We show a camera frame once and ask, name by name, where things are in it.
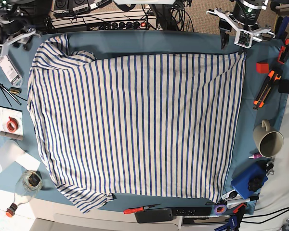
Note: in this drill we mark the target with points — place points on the black power strip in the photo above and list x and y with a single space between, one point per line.
123 25

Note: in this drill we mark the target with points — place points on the white packaged device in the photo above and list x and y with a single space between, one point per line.
11 71

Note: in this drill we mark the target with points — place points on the red tape roll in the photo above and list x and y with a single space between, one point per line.
12 125

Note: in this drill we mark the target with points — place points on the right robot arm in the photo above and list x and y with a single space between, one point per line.
11 9

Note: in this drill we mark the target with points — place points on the blue black spring clamp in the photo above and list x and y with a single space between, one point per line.
234 221

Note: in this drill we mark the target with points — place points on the small orange cube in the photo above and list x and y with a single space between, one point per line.
262 67

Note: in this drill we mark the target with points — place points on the black zip ties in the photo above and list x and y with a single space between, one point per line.
6 93

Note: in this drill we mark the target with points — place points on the beige ceramic mug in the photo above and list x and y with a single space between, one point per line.
268 140

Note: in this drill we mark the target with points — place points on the blue table cloth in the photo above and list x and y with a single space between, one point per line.
109 44

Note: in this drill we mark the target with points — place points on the black remote control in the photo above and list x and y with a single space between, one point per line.
191 211

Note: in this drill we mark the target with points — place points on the black marker pen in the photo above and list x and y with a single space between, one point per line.
239 201

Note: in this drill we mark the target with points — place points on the purple tape roll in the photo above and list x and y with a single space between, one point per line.
220 209

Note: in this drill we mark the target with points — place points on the clear glass bottle orange cap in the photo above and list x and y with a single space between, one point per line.
29 184

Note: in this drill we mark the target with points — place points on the black smartphone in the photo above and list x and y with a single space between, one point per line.
154 215

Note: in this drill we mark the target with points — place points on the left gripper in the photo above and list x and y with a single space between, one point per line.
244 22

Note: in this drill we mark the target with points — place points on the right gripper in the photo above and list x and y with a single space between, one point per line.
16 32

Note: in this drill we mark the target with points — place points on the blue clamp top right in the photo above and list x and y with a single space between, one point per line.
280 28

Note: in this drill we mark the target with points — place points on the orange black utility knife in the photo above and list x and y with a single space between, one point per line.
271 79

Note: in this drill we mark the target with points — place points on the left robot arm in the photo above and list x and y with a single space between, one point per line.
254 4

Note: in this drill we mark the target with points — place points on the blue box with black knob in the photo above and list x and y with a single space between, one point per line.
248 182

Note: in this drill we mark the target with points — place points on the black square block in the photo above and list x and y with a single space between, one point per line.
283 86

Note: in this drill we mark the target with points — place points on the orange black clamp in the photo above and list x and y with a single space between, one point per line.
284 52

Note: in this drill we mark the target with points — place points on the red handled screwdriver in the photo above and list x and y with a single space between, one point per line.
139 209

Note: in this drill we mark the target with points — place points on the blue white striped T-shirt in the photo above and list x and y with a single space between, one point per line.
154 125

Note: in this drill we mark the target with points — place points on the pink white small tube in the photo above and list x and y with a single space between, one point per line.
255 156

